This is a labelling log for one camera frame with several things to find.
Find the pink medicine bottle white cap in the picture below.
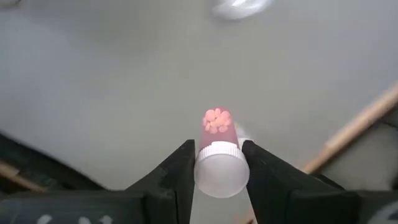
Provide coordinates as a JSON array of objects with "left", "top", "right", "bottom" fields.
[{"left": 193, "top": 107, "right": 251, "bottom": 199}]

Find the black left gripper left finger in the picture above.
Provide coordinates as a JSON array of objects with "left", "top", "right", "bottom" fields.
[{"left": 0, "top": 139, "right": 196, "bottom": 224}]

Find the black table frame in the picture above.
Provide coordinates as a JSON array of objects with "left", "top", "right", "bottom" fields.
[{"left": 0, "top": 132, "right": 106, "bottom": 195}]

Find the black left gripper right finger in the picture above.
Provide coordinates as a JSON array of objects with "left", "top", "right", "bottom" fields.
[{"left": 242, "top": 139, "right": 398, "bottom": 224}]

